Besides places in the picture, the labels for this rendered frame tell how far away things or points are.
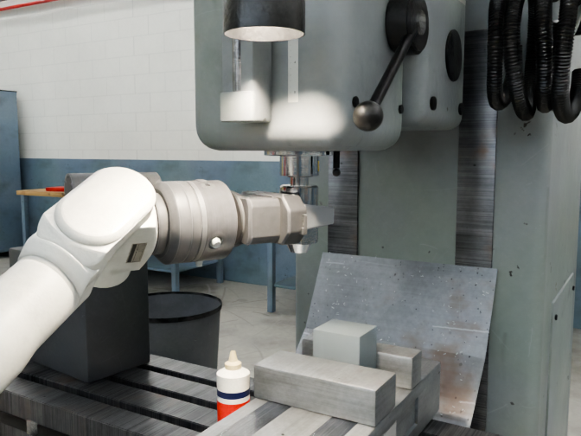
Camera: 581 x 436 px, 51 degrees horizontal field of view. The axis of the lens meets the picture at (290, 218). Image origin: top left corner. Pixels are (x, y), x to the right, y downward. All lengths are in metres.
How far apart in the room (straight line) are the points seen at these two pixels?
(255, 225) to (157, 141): 5.98
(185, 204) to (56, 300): 0.16
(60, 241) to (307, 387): 0.30
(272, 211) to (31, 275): 0.26
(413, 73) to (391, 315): 0.45
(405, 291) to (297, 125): 0.51
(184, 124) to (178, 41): 0.83
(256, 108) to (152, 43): 6.13
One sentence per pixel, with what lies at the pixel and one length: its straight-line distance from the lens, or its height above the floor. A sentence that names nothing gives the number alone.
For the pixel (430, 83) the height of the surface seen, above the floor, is 1.39.
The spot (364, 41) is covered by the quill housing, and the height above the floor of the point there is 1.42.
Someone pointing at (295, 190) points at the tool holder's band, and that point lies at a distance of 0.72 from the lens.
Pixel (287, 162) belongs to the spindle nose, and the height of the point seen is 1.30.
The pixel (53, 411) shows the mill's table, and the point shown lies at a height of 0.95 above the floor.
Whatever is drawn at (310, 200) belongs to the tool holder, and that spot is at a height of 1.25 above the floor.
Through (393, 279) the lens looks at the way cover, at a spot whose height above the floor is 1.09.
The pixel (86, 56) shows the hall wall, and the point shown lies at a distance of 7.44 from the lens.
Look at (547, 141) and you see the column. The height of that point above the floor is 1.32.
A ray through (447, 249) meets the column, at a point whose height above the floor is 1.14.
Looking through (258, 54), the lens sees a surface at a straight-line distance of 0.64.
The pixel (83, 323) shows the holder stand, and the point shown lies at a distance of 0.97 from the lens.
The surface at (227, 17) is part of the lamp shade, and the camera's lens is 0.54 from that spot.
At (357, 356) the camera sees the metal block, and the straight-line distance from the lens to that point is 0.71.
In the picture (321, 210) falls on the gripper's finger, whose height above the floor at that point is 1.24.
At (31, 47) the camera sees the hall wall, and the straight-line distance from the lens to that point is 8.21.
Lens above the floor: 1.31
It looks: 6 degrees down
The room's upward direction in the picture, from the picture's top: straight up
